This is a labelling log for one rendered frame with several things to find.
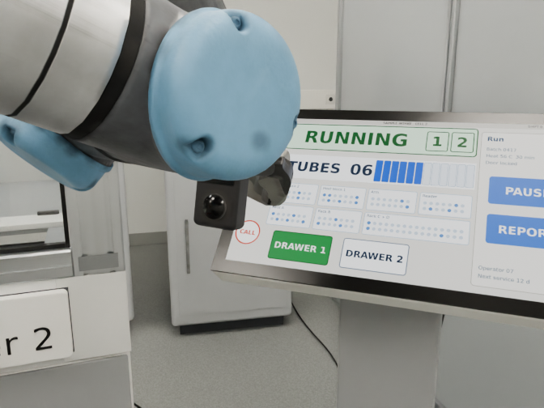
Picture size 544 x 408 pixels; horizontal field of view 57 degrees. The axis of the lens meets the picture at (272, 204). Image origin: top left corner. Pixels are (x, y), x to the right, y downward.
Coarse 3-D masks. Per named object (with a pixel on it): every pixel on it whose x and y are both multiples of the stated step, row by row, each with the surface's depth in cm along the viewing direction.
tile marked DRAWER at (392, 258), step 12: (348, 240) 73; (360, 240) 72; (372, 240) 72; (348, 252) 72; (360, 252) 72; (372, 252) 71; (384, 252) 71; (396, 252) 70; (408, 252) 70; (348, 264) 71; (360, 264) 71; (372, 264) 70; (384, 264) 70; (396, 264) 69
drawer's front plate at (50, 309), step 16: (0, 304) 74; (16, 304) 75; (32, 304) 76; (48, 304) 77; (64, 304) 78; (0, 320) 75; (16, 320) 76; (32, 320) 76; (48, 320) 77; (64, 320) 78; (0, 336) 75; (16, 336) 76; (32, 336) 77; (64, 336) 79; (0, 352) 76; (16, 352) 77; (32, 352) 77; (48, 352) 78; (64, 352) 79
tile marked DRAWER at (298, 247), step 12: (276, 240) 76; (288, 240) 76; (300, 240) 75; (312, 240) 75; (324, 240) 74; (276, 252) 75; (288, 252) 75; (300, 252) 74; (312, 252) 74; (324, 252) 73; (312, 264) 73; (324, 264) 72
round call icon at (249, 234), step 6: (246, 222) 79; (252, 222) 79; (258, 222) 79; (240, 228) 79; (246, 228) 79; (252, 228) 78; (258, 228) 78; (234, 234) 79; (240, 234) 79; (246, 234) 78; (252, 234) 78; (258, 234) 78; (234, 240) 78; (240, 240) 78; (246, 240) 78; (252, 240) 77; (258, 240) 77
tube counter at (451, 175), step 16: (352, 160) 79; (368, 160) 78; (384, 160) 77; (400, 160) 77; (416, 160) 76; (352, 176) 78; (368, 176) 77; (384, 176) 76; (400, 176) 75; (416, 176) 75; (432, 176) 74; (448, 176) 73; (464, 176) 73
